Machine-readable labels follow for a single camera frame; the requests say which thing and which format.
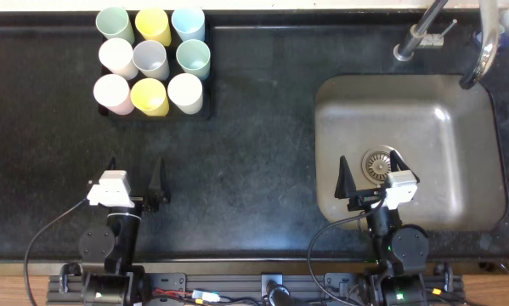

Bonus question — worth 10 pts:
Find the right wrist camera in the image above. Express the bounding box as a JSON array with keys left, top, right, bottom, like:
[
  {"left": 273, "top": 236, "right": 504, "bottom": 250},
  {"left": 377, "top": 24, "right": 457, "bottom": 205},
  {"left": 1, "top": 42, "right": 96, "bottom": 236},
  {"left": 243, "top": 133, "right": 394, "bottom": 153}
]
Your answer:
[{"left": 381, "top": 169, "right": 420, "bottom": 211}]

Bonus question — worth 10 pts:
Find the white cup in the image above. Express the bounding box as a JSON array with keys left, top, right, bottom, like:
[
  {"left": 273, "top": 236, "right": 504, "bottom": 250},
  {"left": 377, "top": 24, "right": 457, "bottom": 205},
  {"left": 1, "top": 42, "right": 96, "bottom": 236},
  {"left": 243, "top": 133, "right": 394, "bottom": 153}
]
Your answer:
[
  {"left": 98, "top": 37, "right": 139, "bottom": 81},
  {"left": 167, "top": 72, "right": 204, "bottom": 116}
]

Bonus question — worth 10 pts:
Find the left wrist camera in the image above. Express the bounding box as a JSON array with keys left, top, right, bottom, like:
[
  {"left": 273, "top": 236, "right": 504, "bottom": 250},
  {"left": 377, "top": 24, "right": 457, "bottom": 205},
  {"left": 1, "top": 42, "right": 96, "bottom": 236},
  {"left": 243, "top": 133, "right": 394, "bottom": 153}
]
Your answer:
[{"left": 86, "top": 169, "right": 135, "bottom": 209}]

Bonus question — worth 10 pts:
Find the steel sink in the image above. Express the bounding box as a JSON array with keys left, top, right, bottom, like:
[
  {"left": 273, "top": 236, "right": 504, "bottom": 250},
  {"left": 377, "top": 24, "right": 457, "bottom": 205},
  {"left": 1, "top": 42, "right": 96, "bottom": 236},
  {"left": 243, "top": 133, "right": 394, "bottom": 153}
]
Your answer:
[{"left": 314, "top": 74, "right": 508, "bottom": 233}]

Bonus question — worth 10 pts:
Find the green cup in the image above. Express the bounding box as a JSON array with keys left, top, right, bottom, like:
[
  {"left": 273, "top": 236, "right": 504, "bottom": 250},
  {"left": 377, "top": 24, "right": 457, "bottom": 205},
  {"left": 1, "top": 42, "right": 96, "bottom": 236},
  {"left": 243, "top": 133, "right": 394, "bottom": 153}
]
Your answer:
[
  {"left": 175, "top": 38, "right": 212, "bottom": 82},
  {"left": 95, "top": 6, "right": 135, "bottom": 44}
]

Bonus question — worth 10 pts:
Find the grey cup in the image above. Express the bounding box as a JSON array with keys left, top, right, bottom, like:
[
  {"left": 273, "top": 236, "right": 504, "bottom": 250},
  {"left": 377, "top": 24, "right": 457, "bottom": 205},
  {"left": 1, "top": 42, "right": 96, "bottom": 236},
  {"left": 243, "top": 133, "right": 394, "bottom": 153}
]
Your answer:
[{"left": 132, "top": 39, "right": 171, "bottom": 82}]

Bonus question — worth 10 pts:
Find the steel tap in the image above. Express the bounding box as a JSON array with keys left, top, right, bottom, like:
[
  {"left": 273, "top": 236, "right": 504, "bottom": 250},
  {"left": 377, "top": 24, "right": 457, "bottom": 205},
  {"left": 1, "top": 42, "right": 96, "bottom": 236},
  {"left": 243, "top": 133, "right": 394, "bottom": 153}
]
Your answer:
[{"left": 392, "top": 0, "right": 504, "bottom": 90}]

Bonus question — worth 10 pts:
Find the pink cup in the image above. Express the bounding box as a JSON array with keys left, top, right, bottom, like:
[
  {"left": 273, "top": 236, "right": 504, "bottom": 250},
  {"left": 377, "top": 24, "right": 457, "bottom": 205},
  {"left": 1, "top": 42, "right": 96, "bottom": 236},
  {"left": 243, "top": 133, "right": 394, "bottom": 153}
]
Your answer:
[{"left": 93, "top": 73, "right": 135, "bottom": 116}]

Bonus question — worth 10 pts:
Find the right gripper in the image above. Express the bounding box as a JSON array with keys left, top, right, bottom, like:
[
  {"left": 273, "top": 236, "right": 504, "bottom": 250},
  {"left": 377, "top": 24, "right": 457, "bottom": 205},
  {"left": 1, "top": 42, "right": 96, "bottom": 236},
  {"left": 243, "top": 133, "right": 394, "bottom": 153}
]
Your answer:
[{"left": 333, "top": 149, "right": 421, "bottom": 213}]

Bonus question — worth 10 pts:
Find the black tray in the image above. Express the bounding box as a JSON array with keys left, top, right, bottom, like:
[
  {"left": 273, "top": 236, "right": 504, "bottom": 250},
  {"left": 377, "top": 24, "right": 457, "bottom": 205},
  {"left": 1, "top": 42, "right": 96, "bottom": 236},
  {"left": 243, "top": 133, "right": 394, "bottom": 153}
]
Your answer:
[{"left": 96, "top": 8, "right": 213, "bottom": 121}]

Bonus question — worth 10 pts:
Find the yellow cup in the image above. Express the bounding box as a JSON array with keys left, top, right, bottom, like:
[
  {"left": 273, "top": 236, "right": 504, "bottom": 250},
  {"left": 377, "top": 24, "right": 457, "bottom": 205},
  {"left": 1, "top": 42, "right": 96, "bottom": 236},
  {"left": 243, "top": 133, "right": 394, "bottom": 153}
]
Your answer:
[
  {"left": 134, "top": 7, "right": 172, "bottom": 47},
  {"left": 129, "top": 77, "right": 170, "bottom": 117}
]

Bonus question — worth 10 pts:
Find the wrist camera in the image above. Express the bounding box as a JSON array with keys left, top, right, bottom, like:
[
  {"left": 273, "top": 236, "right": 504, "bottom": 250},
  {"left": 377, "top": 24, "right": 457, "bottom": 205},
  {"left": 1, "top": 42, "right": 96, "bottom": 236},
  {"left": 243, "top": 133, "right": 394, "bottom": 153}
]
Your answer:
[
  {"left": 381, "top": 169, "right": 420, "bottom": 211},
  {"left": 86, "top": 169, "right": 135, "bottom": 209}
]

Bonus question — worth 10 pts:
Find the mounting rail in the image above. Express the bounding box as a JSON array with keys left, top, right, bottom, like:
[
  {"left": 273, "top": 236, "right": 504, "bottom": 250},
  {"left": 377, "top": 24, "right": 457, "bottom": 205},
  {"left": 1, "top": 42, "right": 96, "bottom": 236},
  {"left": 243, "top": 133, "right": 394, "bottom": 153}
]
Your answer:
[{"left": 45, "top": 262, "right": 467, "bottom": 306}]

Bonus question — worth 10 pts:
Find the black cable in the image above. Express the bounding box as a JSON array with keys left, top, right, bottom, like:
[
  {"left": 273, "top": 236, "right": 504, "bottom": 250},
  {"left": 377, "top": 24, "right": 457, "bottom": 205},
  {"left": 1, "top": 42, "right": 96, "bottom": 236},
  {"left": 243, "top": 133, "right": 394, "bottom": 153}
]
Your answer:
[
  {"left": 307, "top": 190, "right": 387, "bottom": 306},
  {"left": 23, "top": 195, "right": 89, "bottom": 306}
]

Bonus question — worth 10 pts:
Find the blue cup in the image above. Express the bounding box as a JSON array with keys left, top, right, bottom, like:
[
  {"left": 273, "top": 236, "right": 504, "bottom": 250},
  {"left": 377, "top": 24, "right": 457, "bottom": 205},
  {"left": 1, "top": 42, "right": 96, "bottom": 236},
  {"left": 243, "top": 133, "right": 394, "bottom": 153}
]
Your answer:
[{"left": 171, "top": 6, "right": 206, "bottom": 43}]

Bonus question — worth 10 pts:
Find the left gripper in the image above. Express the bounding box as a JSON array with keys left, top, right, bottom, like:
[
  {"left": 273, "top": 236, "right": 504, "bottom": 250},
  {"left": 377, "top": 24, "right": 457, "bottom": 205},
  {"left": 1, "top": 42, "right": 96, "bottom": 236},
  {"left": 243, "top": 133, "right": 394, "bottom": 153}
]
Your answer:
[{"left": 106, "top": 156, "right": 172, "bottom": 213}]

